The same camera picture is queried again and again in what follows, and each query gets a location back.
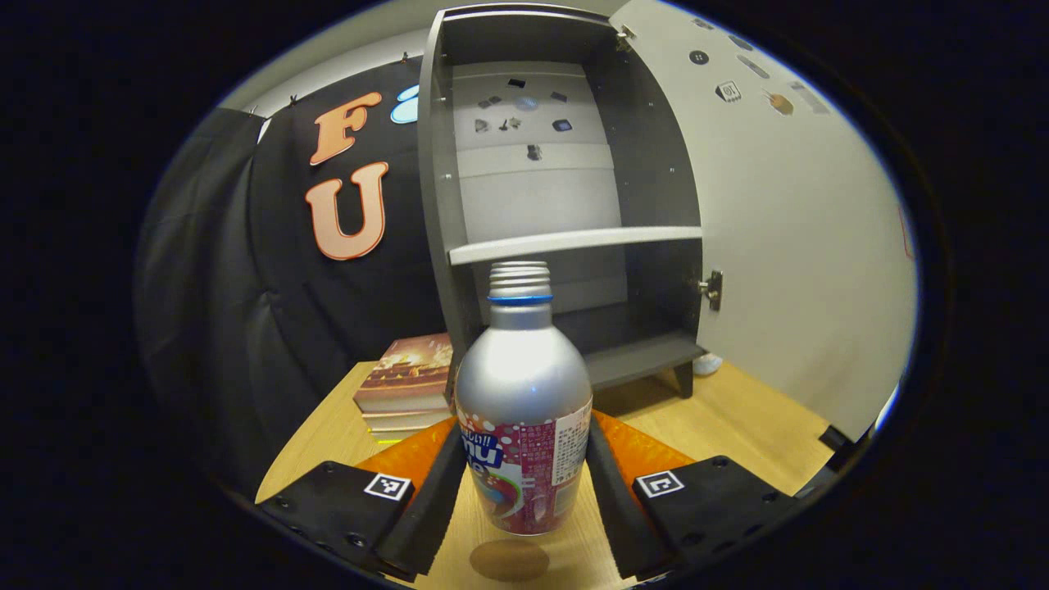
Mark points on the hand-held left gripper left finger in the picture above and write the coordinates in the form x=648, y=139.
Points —
x=434, y=508

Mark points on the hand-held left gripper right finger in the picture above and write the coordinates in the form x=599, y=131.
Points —
x=610, y=508

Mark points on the silver bottle with red label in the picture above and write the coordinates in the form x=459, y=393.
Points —
x=520, y=377

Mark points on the beige cabinet door with stickers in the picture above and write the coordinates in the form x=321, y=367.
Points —
x=787, y=246

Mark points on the grey cabinet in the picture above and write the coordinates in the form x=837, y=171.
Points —
x=656, y=188

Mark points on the metal door hinge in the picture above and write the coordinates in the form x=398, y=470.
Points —
x=627, y=34
x=713, y=288

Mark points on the grey cabinet shelf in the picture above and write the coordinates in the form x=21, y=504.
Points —
x=574, y=242

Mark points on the small stack of books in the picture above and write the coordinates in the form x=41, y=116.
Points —
x=406, y=377

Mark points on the white lidded cup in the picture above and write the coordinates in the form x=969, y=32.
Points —
x=708, y=365

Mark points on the black table edge clamp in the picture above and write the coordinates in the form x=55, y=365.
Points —
x=834, y=437

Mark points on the black backdrop cloth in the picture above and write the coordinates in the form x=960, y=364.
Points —
x=246, y=328

